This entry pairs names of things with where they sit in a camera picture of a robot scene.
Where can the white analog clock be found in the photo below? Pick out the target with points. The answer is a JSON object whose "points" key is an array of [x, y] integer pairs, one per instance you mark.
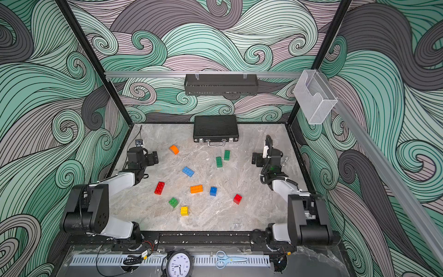
{"points": [[179, 264]]}

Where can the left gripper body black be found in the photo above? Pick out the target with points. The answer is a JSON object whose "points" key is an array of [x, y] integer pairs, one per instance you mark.
{"points": [[148, 161]]}

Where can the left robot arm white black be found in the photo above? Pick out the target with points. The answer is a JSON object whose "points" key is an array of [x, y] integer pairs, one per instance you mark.
{"points": [[87, 210]]}

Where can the light green square lego brick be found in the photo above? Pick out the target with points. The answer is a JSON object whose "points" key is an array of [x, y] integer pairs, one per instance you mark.
{"points": [[173, 202]]}

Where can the black hard case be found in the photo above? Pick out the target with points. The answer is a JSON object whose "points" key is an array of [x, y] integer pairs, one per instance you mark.
{"points": [[215, 129]]}

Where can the light blue long lego brick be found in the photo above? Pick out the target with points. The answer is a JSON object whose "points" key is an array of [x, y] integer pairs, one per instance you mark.
{"points": [[189, 172]]}

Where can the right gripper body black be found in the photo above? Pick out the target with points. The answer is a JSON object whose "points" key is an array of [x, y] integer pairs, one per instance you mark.
{"points": [[260, 161]]}

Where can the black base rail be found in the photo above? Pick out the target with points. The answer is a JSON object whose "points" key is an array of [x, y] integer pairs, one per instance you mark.
{"points": [[256, 241]]}

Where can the blue square lego brick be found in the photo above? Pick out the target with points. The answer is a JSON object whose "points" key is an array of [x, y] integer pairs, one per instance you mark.
{"points": [[213, 191]]}

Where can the orange half-round block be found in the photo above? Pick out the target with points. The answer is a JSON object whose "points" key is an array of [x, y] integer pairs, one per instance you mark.
{"points": [[174, 149]]}

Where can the clear plastic wall holder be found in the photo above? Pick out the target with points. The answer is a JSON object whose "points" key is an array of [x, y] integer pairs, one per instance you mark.
{"points": [[315, 96]]}

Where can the red square lego brick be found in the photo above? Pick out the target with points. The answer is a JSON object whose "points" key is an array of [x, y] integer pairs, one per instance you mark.
{"points": [[237, 199]]}

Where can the orange lego brick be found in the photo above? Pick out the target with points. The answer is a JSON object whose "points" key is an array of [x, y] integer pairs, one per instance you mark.
{"points": [[196, 189]]}

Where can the green long lego brick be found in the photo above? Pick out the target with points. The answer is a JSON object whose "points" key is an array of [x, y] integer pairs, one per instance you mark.
{"points": [[219, 162], [227, 154]]}

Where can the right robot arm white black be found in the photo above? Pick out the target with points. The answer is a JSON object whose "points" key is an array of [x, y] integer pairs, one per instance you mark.
{"points": [[307, 215]]}

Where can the light blue scissors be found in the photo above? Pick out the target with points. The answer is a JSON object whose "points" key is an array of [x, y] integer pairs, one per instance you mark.
{"points": [[223, 259]]}

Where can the yellow square lego brick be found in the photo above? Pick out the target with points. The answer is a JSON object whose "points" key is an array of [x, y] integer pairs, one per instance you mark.
{"points": [[184, 211]]}

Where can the red long lego brick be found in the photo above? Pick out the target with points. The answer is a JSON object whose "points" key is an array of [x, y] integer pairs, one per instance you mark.
{"points": [[159, 188]]}

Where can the black wall shelf tray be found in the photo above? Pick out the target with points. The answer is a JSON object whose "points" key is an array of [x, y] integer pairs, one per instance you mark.
{"points": [[220, 85]]}

